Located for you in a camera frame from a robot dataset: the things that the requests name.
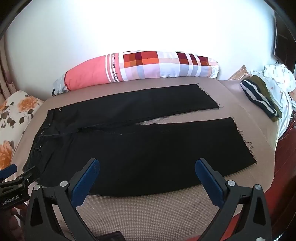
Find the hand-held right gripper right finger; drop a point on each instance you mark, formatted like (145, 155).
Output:
(209, 183)

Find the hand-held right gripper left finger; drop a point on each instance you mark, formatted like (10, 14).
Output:
(85, 184)

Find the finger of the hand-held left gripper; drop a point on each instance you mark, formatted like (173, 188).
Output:
(26, 176)
(9, 169)

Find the black pants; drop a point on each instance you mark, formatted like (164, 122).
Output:
(138, 160)

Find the beige bed sheet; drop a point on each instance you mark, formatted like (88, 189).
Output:
(161, 208)

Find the floral pillow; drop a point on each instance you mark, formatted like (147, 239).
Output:
(13, 115)

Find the brown patterned curtain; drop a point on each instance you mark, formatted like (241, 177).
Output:
(5, 76)

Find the olive navy striped garment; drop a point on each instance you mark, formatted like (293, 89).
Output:
(259, 97)

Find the tan patterned cloth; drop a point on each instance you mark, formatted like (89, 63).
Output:
(240, 73)

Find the long pink checkered pillow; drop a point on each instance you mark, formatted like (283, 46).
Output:
(92, 69)

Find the white patterned cloth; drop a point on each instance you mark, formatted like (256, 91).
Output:
(284, 76)

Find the dark wooden cabinet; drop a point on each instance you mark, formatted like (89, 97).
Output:
(285, 41)

